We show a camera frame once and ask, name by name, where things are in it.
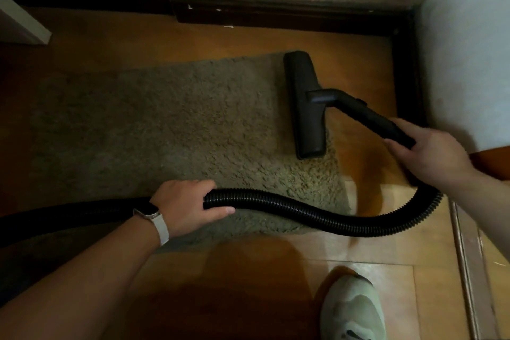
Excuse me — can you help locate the white sneaker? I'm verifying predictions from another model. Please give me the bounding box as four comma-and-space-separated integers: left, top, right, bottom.
320, 274, 387, 340

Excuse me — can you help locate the dark wooden baseboard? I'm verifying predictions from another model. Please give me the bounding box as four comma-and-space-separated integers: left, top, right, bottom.
0, 0, 427, 125

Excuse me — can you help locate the person's right hand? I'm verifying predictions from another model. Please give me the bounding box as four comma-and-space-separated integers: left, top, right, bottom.
384, 118, 479, 186

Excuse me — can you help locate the black vacuum floor nozzle wand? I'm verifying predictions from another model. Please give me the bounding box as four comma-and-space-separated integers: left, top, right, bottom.
283, 50, 416, 160

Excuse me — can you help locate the person's left hand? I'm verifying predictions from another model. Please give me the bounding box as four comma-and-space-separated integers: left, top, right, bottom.
150, 180, 236, 239

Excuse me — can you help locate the black ribbed vacuum hose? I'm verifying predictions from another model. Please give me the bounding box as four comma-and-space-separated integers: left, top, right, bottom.
0, 182, 444, 247

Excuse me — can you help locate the wooden door threshold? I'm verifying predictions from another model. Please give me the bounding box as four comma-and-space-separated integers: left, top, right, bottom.
449, 198, 499, 340

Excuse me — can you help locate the white furniture panel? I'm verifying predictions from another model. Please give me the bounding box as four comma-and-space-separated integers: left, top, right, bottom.
0, 0, 52, 46

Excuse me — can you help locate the person's left forearm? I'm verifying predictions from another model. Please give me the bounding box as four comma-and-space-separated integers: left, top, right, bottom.
0, 214, 160, 340

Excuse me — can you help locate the person's right forearm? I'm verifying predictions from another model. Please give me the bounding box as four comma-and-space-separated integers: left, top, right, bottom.
445, 168, 510, 262

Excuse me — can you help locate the white wristwatch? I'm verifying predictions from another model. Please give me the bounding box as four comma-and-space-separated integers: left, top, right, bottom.
133, 202, 170, 247

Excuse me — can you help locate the grey shaggy rug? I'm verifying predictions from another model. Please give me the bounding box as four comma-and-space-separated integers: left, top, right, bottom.
28, 52, 351, 249

